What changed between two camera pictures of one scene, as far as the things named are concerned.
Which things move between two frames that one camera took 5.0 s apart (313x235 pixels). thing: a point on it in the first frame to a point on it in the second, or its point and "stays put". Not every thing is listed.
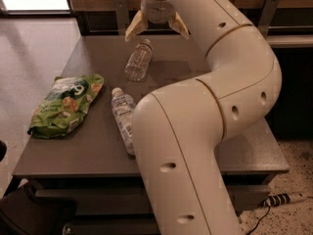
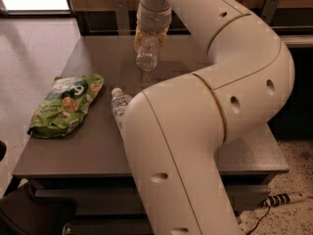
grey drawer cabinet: x=92 y=164 stays put
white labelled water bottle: x=123 y=108 stays put
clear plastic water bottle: x=139 y=61 to x=147 y=56
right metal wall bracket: x=267 y=13 stays put
